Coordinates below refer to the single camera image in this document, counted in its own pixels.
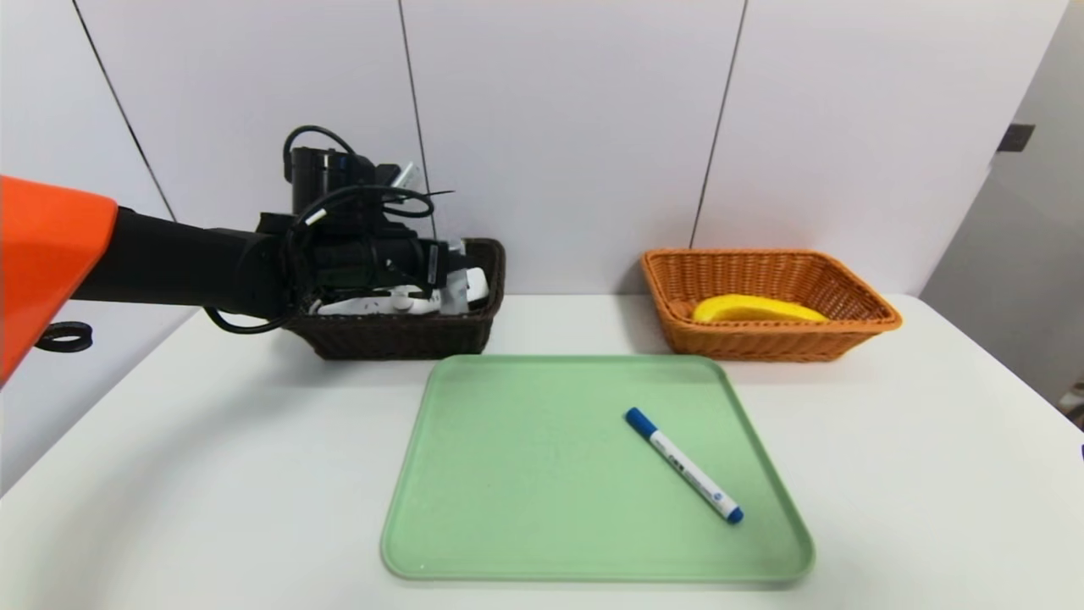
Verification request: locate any white power strip with cable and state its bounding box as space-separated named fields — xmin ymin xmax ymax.
xmin=309 ymin=268 xmax=490 ymax=317

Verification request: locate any yellow banana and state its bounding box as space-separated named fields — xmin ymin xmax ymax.
xmin=692 ymin=294 xmax=830 ymax=324

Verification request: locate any white marker with blue cap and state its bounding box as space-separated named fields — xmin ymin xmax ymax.
xmin=625 ymin=407 xmax=745 ymax=525

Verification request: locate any dark brown wicker basket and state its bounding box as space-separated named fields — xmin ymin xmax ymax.
xmin=286 ymin=237 xmax=507 ymax=361

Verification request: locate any orange wicker basket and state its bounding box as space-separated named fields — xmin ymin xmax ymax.
xmin=639 ymin=247 xmax=902 ymax=363

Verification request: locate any light green plastic tray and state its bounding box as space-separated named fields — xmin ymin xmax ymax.
xmin=381 ymin=354 xmax=816 ymax=583

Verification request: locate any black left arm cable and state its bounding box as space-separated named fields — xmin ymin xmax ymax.
xmin=202 ymin=125 xmax=437 ymax=336

